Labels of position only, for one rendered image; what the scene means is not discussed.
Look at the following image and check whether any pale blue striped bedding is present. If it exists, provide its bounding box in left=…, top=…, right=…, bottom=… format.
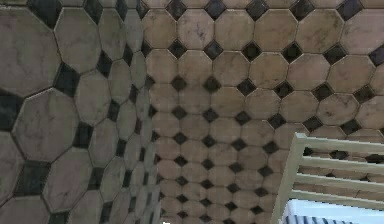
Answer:
left=282, top=198, right=384, bottom=224

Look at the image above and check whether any cream slatted bed frame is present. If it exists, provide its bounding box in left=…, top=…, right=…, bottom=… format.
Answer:
left=270, top=132, right=384, bottom=224

